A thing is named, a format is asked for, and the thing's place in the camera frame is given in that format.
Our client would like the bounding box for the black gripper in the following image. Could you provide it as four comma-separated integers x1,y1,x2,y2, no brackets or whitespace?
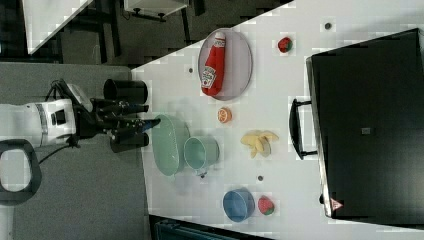
72,98,161,139

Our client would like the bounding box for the yellow plush banana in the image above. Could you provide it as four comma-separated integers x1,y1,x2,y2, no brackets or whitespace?
240,130,279,158

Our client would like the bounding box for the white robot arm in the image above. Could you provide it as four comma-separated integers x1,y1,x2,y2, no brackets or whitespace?
1,99,160,206

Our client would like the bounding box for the green mug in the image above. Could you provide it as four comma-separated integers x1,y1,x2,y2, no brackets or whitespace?
184,136,220,178

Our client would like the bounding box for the black cylinder container lower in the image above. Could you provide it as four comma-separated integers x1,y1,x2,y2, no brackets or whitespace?
110,132,149,153

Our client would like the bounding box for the black cylinder container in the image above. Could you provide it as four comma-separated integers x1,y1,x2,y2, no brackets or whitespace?
103,79,148,104
110,132,149,153

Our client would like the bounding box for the black cylinder container upper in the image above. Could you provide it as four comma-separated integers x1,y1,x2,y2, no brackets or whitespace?
103,79,148,104

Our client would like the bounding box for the green colander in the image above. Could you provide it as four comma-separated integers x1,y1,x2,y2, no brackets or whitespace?
151,114,190,177

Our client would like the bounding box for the red plush ketchup bottle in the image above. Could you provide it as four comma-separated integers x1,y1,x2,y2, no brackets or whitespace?
201,32,226,96

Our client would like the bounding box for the orange slice toy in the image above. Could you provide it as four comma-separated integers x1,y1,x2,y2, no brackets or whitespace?
217,107,232,123

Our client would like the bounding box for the grey round plate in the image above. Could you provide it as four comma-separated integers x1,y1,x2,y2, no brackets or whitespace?
198,28,253,101

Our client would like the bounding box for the blue cup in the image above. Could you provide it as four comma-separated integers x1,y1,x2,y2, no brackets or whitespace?
222,188,255,222

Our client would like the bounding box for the red strawberry toy near cup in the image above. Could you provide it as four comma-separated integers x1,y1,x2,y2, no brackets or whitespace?
258,196,275,216

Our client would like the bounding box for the red strawberry toy near plate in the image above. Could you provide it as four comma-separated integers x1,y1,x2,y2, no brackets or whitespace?
277,37,293,53

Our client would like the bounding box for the black toaster oven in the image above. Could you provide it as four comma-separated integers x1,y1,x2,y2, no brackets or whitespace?
305,28,424,229

